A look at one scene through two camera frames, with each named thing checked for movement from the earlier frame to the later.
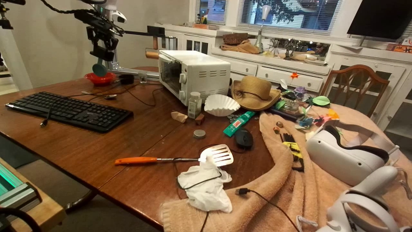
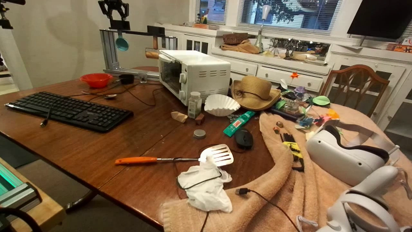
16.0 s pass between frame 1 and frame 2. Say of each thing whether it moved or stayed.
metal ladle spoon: stayed
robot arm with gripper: moved
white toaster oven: stayed
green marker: stayed
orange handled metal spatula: stayed
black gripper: moved
